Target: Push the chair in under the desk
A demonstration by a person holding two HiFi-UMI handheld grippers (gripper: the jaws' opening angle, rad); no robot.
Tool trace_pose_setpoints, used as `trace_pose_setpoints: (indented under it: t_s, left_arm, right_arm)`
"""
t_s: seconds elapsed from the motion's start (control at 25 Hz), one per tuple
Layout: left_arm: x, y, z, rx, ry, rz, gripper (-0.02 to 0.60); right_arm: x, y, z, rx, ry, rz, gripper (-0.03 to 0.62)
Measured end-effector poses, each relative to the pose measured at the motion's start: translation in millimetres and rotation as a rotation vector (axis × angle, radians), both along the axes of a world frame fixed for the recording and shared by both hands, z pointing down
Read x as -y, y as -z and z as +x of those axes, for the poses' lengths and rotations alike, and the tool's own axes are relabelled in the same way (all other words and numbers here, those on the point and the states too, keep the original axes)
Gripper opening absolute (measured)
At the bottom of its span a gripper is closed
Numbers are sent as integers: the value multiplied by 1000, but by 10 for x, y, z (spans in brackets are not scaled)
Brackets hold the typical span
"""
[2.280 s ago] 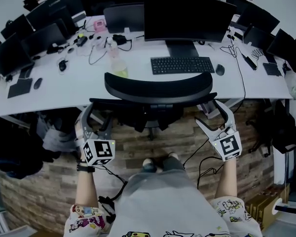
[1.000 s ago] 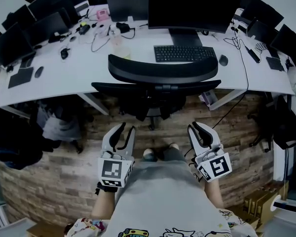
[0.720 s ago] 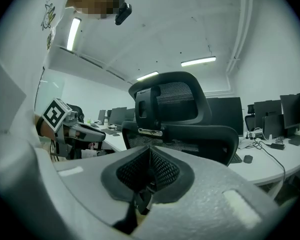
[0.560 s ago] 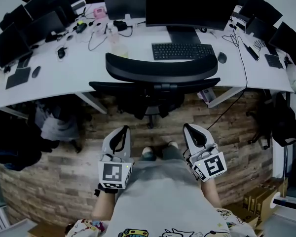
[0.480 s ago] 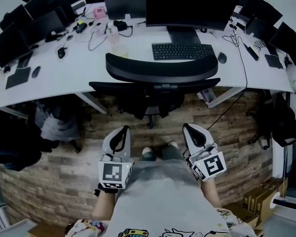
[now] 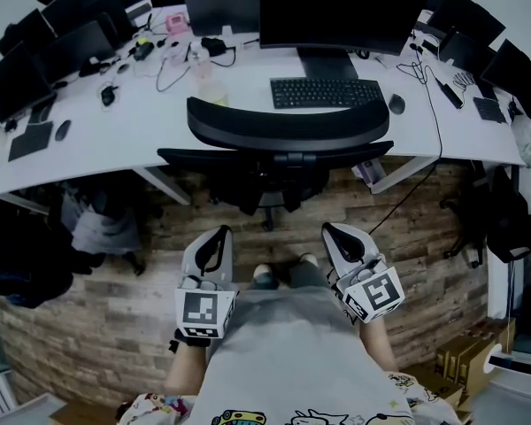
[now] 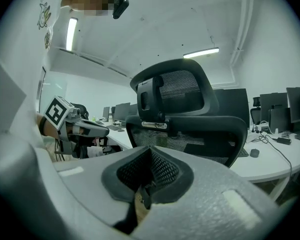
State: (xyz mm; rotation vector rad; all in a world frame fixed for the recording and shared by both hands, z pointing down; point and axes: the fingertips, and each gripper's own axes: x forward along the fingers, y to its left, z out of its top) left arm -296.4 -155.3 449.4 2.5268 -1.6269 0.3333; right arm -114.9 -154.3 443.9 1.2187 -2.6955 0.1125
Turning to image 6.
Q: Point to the person's left leg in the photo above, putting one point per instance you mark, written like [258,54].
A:
[262,282]

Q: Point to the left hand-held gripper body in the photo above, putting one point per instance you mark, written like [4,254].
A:
[201,310]

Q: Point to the white plastic bag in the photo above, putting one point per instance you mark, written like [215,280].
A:
[527,142]

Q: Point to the large black monitor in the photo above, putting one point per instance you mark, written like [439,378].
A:
[340,11]

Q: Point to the small black keyboard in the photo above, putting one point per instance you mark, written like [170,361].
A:
[490,110]

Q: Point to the black full-size keyboard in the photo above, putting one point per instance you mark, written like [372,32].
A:
[325,92]

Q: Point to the black power adapter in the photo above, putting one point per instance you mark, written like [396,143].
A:
[448,92]

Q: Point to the person's left shoe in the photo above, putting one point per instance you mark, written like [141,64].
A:
[262,270]

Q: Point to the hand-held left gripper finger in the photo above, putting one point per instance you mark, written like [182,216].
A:
[226,264]
[190,259]

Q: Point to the white appliance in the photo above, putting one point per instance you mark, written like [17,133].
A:
[520,383]

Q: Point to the yellow round object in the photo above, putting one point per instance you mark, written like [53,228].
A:
[142,42]

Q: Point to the person's left forearm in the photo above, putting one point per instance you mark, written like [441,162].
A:
[186,374]

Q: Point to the black monitor with logo back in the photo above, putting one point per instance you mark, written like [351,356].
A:
[88,5]

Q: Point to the black computer monitor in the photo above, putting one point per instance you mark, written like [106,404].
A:
[467,18]
[515,71]
[15,82]
[24,31]
[73,51]

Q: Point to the black mesh office chair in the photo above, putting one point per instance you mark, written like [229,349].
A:
[287,124]

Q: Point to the person's grey cartoon print shirt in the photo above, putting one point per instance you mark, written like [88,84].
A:
[292,361]

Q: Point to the purple and white box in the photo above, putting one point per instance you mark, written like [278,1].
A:
[369,173]

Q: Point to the pink box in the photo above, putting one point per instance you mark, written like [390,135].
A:
[177,23]

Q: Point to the person's shoe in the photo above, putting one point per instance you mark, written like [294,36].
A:
[307,258]
[262,270]

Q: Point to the grey-backed monitor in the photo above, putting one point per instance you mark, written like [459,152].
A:
[221,9]

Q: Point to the clear bottle with yellow drink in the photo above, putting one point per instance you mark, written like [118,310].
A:
[210,87]

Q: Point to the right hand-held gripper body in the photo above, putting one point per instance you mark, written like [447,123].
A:
[374,295]

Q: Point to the person's right shoe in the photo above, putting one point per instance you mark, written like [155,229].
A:
[307,258]

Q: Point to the person's right leg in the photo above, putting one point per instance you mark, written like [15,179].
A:
[307,275]

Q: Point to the brown cardboard box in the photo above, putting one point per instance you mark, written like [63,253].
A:
[469,357]

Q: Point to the black charger pouch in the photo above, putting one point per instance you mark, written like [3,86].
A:
[213,46]

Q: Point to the black computer mouse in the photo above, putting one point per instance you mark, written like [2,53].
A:
[397,103]
[63,130]

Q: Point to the grey folded garment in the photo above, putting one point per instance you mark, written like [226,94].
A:
[102,230]

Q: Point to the long white office desk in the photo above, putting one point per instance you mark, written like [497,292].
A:
[128,135]

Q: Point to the person's leg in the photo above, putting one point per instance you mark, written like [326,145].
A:
[307,275]
[262,282]

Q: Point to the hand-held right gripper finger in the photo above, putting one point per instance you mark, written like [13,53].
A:
[334,255]
[371,246]

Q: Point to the person's right forearm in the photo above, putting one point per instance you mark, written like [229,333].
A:
[378,345]

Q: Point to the small black monitor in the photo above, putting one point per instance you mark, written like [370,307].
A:
[464,53]

